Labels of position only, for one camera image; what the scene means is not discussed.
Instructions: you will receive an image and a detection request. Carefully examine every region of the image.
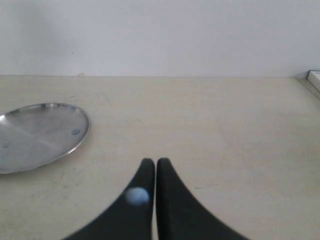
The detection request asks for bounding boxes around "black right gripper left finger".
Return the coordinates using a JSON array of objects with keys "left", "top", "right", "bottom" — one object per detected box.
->
[{"left": 66, "top": 158, "right": 155, "bottom": 240}]

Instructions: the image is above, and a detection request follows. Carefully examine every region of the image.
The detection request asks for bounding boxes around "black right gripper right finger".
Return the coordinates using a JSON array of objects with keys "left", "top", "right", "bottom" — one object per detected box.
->
[{"left": 156, "top": 158, "right": 246, "bottom": 240}]

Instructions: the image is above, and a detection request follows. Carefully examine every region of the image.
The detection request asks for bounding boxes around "white object at table edge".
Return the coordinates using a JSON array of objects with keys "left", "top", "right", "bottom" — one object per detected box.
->
[{"left": 296, "top": 70, "right": 320, "bottom": 100}]

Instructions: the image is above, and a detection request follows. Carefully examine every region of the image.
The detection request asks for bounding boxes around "round stainless steel plate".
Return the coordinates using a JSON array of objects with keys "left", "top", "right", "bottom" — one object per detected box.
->
[{"left": 0, "top": 102, "right": 92, "bottom": 174}]

